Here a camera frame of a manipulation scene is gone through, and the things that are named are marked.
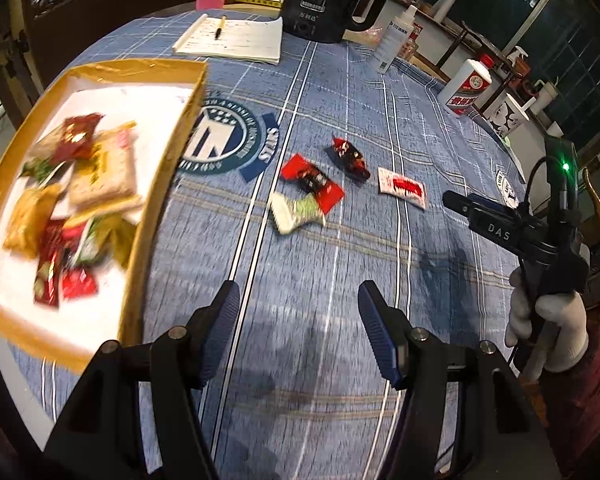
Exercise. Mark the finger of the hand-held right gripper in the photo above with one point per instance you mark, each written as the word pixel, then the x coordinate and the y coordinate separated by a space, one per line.
pixel 457 205

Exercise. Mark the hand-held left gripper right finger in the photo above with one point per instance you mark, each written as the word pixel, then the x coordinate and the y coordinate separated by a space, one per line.
pixel 380 335

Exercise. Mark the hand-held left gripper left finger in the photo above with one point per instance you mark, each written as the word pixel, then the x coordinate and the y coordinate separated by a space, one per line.
pixel 220 330

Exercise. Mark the white snack packet red print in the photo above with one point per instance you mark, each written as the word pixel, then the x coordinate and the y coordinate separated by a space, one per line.
pixel 402 187

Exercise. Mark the dark red twisted snack packet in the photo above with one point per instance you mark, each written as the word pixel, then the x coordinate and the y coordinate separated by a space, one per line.
pixel 350 157

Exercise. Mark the green and white snack packet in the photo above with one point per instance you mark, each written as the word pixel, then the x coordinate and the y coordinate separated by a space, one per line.
pixel 295 212

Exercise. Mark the bright red snack packet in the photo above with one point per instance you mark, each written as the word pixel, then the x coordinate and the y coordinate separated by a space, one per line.
pixel 312 180

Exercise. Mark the yellow cardboard box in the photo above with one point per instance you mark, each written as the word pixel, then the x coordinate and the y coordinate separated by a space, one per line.
pixel 155 180

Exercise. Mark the square biscuit packet yellow ends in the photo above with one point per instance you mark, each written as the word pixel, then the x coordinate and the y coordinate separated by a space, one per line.
pixel 105 175

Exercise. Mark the pile of mixed snack wrappers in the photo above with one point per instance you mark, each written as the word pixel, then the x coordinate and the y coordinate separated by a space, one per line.
pixel 45 240

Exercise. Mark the person's right forearm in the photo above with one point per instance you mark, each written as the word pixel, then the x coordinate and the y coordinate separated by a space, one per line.
pixel 590 410

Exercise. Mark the person's right hand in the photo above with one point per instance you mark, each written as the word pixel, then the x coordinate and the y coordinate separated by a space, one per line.
pixel 562 330

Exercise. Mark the white floral paper cup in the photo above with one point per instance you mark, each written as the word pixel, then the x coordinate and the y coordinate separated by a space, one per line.
pixel 507 115

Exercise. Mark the white liquor bottle red label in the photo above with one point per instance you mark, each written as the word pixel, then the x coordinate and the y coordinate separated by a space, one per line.
pixel 467 87

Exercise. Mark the white tumbler with straw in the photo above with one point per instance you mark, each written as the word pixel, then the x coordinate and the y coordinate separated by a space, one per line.
pixel 545 95

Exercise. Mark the blue checked tablecloth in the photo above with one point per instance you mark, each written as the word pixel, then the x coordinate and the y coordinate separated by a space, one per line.
pixel 330 110

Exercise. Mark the white paper roll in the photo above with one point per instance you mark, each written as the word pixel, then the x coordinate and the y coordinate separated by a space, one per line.
pixel 446 5

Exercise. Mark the black electric kettle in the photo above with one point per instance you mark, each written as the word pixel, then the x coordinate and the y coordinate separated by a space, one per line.
pixel 330 0

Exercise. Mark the open white notebook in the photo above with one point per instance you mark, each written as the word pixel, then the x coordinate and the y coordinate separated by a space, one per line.
pixel 235 40

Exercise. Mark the yellow ruler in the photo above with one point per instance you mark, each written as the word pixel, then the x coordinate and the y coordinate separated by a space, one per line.
pixel 257 0

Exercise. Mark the black and yellow pen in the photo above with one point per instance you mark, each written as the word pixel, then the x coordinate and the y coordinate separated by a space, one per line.
pixel 220 27

